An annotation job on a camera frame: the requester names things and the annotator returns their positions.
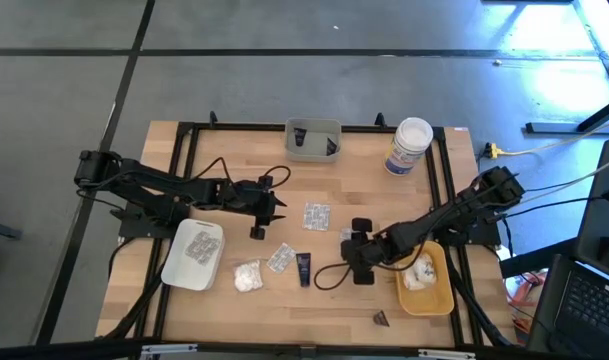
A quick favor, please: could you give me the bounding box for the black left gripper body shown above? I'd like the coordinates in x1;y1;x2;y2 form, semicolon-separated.
228;174;279;241

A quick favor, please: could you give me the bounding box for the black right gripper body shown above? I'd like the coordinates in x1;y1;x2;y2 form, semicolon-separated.
351;217;394;287

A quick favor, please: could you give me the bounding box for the clear bag of cotton swabs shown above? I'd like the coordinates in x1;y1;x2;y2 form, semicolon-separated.
232;258;265;294

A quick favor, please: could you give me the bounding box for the grey plastic bin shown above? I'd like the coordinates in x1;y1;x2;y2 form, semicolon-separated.
283;117;343;164

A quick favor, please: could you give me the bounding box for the yellow plastic bin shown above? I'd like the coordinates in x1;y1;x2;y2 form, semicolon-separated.
393;240;456;317

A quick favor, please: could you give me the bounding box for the white plastic bin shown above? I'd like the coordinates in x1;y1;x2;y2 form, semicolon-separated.
160;218;227;293

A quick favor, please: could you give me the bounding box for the black rig crossbar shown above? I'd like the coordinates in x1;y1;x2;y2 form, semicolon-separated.
0;338;609;360

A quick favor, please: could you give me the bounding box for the Lysol wipes canister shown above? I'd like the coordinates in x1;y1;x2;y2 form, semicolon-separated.
382;116;435;177

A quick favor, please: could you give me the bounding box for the orange item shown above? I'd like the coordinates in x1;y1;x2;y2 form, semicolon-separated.
503;269;538;321

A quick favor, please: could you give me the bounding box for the black laptop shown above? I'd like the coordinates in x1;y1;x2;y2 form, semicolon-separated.
526;253;609;360

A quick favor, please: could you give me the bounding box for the black stand foot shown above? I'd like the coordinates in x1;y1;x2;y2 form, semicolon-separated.
525;94;609;136

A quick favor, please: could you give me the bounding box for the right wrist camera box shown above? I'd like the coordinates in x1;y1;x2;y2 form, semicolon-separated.
366;232;393;261

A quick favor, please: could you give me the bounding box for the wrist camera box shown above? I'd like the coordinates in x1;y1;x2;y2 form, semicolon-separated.
366;232;393;261
233;182;260;206

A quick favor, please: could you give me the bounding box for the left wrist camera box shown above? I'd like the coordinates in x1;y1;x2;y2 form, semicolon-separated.
233;182;260;206

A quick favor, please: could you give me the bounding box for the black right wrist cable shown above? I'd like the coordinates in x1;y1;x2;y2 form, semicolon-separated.
312;249;428;292

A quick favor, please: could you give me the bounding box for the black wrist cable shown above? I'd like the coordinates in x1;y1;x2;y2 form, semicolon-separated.
312;249;428;292
186;156;293;194

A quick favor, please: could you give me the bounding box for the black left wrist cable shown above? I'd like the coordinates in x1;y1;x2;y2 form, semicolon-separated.
186;156;293;194

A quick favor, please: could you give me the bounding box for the black aluminium table frame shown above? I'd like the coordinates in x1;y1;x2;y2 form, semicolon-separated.
96;112;515;351

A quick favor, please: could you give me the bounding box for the white power cable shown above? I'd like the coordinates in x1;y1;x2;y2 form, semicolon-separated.
498;117;609;157

